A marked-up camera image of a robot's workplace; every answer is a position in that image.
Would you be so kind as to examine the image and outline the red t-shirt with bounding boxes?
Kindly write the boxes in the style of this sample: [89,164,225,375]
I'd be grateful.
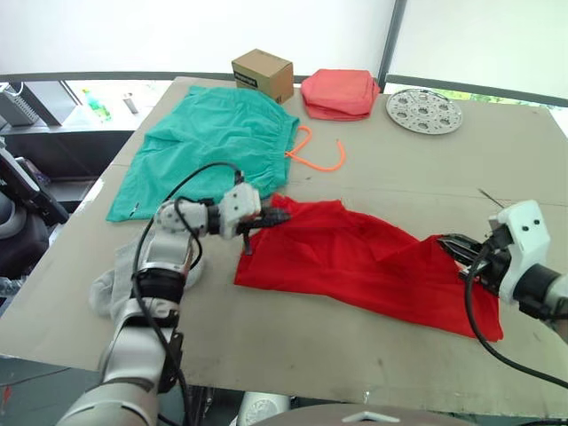
[233,193,506,343]

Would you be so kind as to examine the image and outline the green shorts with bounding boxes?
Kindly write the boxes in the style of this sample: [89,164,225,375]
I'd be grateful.
[105,84,302,223]

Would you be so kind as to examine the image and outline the folded coral cloth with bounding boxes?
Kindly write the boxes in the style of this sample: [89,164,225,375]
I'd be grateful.
[299,67,383,122]

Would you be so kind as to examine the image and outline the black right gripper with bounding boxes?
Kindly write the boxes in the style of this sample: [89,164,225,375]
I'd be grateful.
[436,233,512,296]

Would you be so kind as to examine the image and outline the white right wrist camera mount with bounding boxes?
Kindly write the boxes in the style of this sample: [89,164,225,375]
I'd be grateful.
[486,199,552,307]

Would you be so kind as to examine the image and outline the round perforated metal plate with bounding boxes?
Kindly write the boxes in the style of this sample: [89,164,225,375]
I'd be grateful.
[384,87,465,136]

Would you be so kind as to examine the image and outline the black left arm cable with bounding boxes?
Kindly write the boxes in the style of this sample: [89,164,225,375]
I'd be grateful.
[130,162,246,426]

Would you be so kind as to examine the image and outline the black side counter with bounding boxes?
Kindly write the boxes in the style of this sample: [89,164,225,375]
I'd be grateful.
[0,126,139,204]

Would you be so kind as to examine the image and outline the black and grey chair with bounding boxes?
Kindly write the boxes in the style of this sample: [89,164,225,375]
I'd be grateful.
[0,149,71,277]

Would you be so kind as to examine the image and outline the orange drawstring cord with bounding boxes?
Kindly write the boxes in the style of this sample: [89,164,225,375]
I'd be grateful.
[283,125,348,173]

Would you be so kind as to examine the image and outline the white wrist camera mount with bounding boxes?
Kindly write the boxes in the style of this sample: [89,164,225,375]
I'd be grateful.
[486,199,552,307]
[218,183,263,241]

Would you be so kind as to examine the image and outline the grey metal appliance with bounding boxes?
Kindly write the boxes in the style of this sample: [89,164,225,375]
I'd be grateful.
[0,81,77,129]

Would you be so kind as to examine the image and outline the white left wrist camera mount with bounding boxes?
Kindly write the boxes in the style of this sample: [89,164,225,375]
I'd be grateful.
[218,183,263,241]

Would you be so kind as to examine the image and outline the white rounded shape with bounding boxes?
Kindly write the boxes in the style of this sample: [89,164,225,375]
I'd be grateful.
[241,390,292,426]

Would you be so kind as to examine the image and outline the brown cardboard box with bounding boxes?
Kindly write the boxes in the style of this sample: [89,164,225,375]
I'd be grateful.
[230,48,295,106]

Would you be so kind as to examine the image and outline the grey sock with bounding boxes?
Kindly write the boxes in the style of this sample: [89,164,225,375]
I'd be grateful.
[88,267,135,319]
[113,238,208,290]

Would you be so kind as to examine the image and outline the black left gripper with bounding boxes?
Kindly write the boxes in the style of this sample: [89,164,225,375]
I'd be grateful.
[237,206,293,237]

